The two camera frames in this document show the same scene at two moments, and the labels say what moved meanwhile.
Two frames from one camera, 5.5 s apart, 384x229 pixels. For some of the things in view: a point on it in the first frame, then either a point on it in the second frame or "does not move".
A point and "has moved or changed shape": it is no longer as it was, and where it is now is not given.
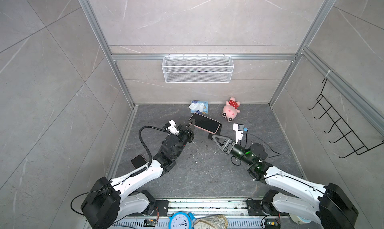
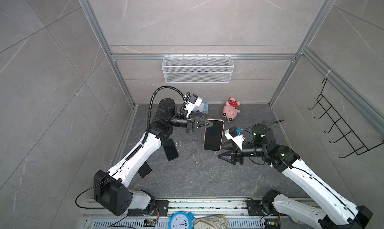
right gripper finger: x=221 y=140 -> x=229 y=145
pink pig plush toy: x=230 y=110 does not move
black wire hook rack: x=357 y=145 does not move
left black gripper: x=187 y=132 -> x=191 y=119
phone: x=205 y=123 has moved or changed shape
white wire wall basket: x=198 y=69 does not move
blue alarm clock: x=181 y=220 does not move
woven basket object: x=219 y=221 does not move
